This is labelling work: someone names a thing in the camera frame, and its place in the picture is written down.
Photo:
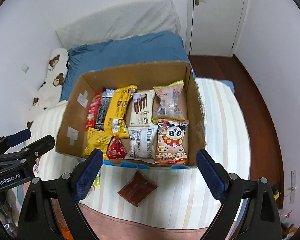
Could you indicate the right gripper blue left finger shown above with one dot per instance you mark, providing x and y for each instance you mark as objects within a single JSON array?
[{"x": 44, "y": 200}]

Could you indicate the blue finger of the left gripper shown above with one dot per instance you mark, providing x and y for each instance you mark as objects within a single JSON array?
[
  {"x": 37, "y": 146},
  {"x": 15, "y": 139}
]

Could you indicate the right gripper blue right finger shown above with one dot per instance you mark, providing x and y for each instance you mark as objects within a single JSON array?
[{"x": 252, "y": 202}]

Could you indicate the yellow foil snack bag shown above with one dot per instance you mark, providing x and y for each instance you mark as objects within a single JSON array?
[{"x": 97, "y": 139}]

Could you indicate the red rectangular snack pack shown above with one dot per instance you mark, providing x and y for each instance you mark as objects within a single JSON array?
[{"x": 93, "y": 110}]

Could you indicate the red triangular snack packet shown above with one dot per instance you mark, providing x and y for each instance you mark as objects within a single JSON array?
[{"x": 116, "y": 149}]

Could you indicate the yellow wafer bar pack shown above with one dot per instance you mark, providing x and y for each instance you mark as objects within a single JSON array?
[{"x": 114, "y": 122}]

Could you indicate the black striped snack bar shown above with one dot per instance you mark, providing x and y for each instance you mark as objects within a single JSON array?
[{"x": 103, "y": 107}]

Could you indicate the orange panda snack bag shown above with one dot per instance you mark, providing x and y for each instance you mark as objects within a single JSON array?
[{"x": 170, "y": 139}]

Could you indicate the brown square snack packet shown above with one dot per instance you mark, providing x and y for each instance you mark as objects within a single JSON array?
[{"x": 137, "y": 189}]

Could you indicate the silver white snack bag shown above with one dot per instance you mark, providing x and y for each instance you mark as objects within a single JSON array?
[{"x": 142, "y": 141}]

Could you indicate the white Franzzi cookie pack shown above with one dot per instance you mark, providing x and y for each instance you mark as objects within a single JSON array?
[{"x": 142, "y": 108}]

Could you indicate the pale yellow egg cake bag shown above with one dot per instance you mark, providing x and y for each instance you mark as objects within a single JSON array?
[{"x": 169, "y": 101}]

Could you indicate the small orange snack packet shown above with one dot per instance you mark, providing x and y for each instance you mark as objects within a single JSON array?
[{"x": 66, "y": 234}]

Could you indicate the colourful candy balls bag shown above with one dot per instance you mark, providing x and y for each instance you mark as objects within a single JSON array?
[{"x": 96, "y": 179}]

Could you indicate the white power strip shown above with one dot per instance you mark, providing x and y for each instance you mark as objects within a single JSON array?
[{"x": 293, "y": 186}]

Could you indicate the bear print pillow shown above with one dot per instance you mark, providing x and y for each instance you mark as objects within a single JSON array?
[{"x": 50, "y": 91}]

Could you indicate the striped pink blanket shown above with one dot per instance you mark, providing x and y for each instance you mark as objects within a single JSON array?
[{"x": 182, "y": 206}]

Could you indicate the cardboard milk box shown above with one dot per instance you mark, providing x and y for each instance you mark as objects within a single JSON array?
[{"x": 138, "y": 112}]

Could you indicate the grey padded headboard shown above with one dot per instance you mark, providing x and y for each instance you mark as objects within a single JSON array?
[{"x": 121, "y": 21}]

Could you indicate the white door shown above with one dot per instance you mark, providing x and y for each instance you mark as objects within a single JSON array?
[{"x": 213, "y": 28}]

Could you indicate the white wall socket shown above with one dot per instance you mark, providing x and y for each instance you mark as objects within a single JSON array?
[{"x": 25, "y": 68}]

